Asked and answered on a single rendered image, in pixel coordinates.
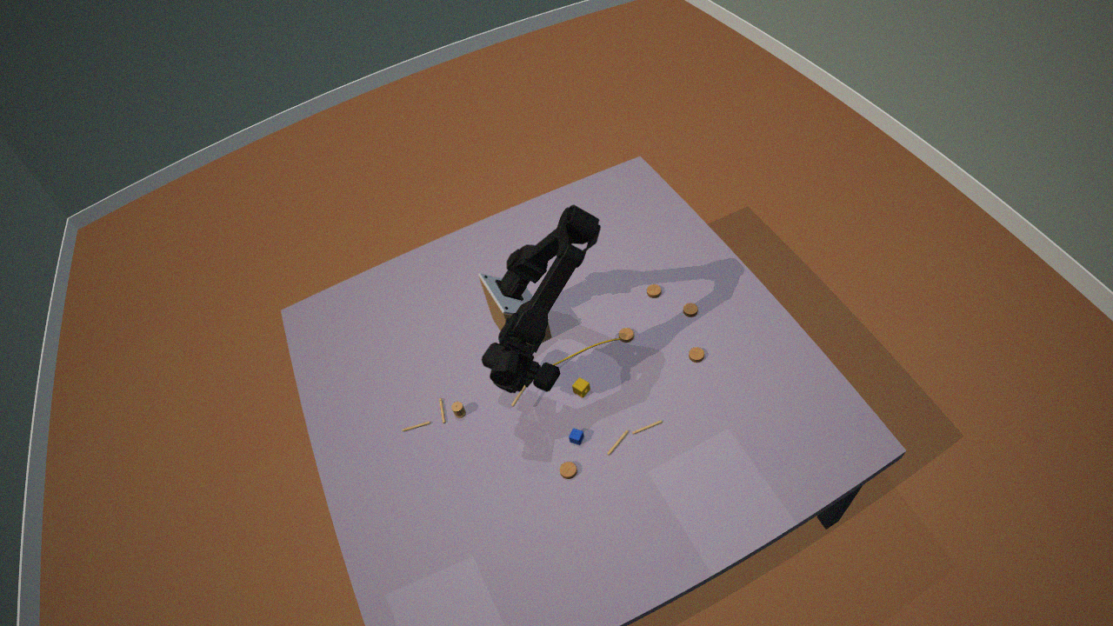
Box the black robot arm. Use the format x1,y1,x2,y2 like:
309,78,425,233
490,204,601,393

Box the yellow string with thin wooden stick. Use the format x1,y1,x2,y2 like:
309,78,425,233
512,338,621,405

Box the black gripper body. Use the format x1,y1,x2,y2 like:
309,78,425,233
482,343,561,391

